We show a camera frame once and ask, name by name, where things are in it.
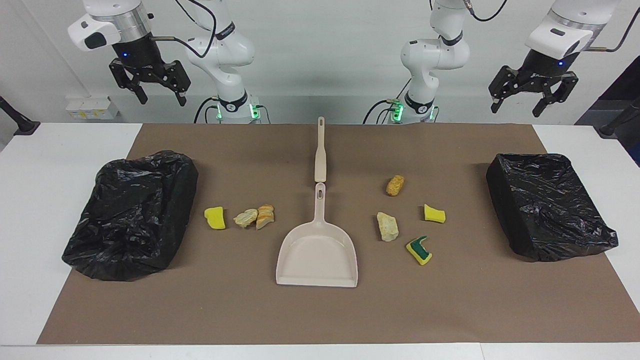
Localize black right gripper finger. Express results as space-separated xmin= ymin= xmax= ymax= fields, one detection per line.
xmin=162 ymin=60 xmax=192 ymax=107
xmin=109 ymin=59 xmax=149 ymax=105

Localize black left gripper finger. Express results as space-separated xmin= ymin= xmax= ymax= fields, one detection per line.
xmin=489 ymin=65 xmax=526 ymax=113
xmin=532 ymin=74 xmax=579 ymax=118

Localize plain yellow sponge piece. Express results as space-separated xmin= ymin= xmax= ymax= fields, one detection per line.
xmin=204 ymin=206 xmax=227 ymax=230

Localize notched yellow sponge piece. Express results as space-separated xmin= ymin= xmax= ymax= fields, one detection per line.
xmin=424 ymin=203 xmax=446 ymax=224

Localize pale flaky pastry piece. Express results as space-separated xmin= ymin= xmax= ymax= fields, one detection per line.
xmin=233 ymin=209 xmax=259 ymax=229

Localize beige hand brush black bristles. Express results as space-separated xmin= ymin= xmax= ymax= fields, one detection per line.
xmin=314 ymin=116 xmax=328 ymax=183

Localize striped croissant piece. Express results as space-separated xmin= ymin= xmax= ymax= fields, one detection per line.
xmin=255 ymin=204 xmax=275 ymax=231

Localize crusty bread chunk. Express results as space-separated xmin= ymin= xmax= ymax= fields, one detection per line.
xmin=376 ymin=212 xmax=400 ymax=242

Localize green and yellow sponge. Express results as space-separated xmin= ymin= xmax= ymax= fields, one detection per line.
xmin=405 ymin=235 xmax=433 ymax=266

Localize beige plastic dustpan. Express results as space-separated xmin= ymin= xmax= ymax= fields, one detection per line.
xmin=275 ymin=182 xmax=359 ymax=288

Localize bin with taut black bag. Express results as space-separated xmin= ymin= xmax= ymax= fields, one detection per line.
xmin=486 ymin=153 xmax=619 ymax=263

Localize bin with crumpled black bag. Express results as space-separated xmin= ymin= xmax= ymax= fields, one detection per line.
xmin=61 ymin=150 xmax=199 ymax=282

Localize dark partition panel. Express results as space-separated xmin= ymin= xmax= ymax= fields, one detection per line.
xmin=575 ymin=55 xmax=640 ymax=166

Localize brown paper table mat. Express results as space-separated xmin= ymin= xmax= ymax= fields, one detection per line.
xmin=36 ymin=123 xmax=640 ymax=346

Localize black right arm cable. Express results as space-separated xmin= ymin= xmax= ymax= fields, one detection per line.
xmin=150 ymin=0 xmax=218 ymax=57

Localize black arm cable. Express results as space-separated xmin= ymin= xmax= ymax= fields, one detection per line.
xmin=150 ymin=0 xmax=218 ymax=57
xmin=462 ymin=0 xmax=640 ymax=53

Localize black right base cable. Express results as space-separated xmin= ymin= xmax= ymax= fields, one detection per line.
xmin=194 ymin=97 xmax=221 ymax=124

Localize black base cable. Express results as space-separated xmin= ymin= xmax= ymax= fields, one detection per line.
xmin=194 ymin=97 xmax=221 ymax=124
xmin=362 ymin=80 xmax=416 ymax=125

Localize white wall socket box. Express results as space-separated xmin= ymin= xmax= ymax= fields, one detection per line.
xmin=65 ymin=96 xmax=120 ymax=121

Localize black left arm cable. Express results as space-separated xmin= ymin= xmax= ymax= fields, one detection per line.
xmin=462 ymin=0 xmax=640 ymax=53

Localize black camera stand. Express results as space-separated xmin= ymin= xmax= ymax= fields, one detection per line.
xmin=0 ymin=96 xmax=41 ymax=137
xmin=599 ymin=97 xmax=640 ymax=138

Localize black left base cable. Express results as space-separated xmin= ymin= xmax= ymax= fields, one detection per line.
xmin=362 ymin=80 xmax=416 ymax=125

